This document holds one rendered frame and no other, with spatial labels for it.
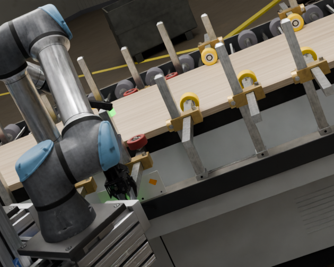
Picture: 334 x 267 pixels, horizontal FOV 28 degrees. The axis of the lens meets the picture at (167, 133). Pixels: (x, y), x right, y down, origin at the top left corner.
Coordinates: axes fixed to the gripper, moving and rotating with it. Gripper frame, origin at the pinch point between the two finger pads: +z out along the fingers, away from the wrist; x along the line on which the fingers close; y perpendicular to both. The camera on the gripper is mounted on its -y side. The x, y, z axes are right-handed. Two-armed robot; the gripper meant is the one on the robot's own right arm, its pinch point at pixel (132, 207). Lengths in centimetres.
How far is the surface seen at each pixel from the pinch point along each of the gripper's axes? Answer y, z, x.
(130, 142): -45.4, -8.2, -1.9
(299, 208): -55, 50, 51
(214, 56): -120, -11, 38
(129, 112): -93, -8, -8
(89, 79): -142, -20, -31
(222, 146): -55, 11, 31
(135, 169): -25.4, -3.5, 0.1
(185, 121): -28.0, -13.6, 24.6
